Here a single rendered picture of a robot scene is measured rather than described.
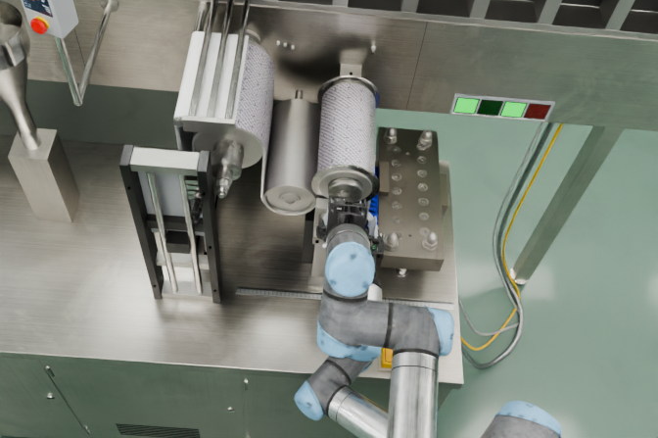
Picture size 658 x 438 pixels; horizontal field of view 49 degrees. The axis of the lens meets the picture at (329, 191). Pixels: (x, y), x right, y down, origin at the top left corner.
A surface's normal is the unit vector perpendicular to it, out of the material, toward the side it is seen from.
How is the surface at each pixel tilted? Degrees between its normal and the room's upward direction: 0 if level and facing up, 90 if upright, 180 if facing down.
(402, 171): 0
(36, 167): 90
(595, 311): 0
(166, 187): 90
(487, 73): 90
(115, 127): 90
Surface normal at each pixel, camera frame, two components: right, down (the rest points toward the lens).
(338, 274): 0.03, 0.26
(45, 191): -0.04, 0.82
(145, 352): 0.07, -0.57
